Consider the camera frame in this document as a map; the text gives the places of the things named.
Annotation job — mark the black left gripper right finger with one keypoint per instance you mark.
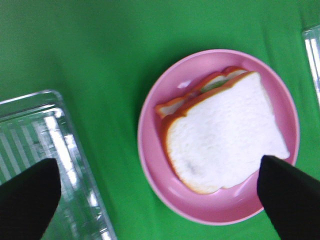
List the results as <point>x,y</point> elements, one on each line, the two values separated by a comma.
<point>291,199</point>

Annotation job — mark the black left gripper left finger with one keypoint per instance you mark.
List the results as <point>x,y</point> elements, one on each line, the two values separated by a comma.
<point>29,200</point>

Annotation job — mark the white bread slice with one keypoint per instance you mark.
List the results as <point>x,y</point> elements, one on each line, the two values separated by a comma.
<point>171,106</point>

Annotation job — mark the green lettuce leaf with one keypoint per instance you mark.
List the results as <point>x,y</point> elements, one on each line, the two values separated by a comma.
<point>212,82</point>

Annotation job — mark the bacon strip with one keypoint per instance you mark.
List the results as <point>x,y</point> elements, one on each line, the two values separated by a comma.
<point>191,95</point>

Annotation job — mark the pink round plate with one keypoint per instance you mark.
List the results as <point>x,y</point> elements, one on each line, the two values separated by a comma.
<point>225,206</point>

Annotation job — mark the clear left plastic container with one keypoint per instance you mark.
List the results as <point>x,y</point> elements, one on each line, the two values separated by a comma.
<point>37,126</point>

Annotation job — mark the clear plastic container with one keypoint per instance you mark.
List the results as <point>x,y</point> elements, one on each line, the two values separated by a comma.
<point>311,39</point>
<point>37,126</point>

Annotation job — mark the green tablecloth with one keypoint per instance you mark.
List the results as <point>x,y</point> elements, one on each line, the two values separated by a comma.
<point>103,56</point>

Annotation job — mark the clear right plastic container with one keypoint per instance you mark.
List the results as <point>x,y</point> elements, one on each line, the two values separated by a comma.
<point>311,39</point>

